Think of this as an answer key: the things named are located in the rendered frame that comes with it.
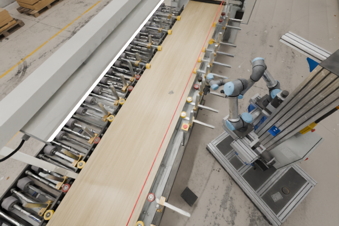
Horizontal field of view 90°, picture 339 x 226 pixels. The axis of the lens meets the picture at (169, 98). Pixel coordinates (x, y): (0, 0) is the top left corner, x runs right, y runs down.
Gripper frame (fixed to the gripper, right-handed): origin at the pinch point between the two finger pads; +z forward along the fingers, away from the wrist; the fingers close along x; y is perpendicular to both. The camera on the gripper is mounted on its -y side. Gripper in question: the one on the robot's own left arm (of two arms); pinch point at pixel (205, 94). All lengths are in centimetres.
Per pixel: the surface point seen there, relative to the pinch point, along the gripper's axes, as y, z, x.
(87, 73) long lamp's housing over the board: -105, -140, 37
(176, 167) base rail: -95, 28, 6
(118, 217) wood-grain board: -160, 7, 40
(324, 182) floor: -24, 98, -198
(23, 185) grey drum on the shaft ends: -175, 12, 153
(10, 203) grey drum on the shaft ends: -193, 12, 153
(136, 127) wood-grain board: -73, 8, 68
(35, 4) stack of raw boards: 200, 76, 584
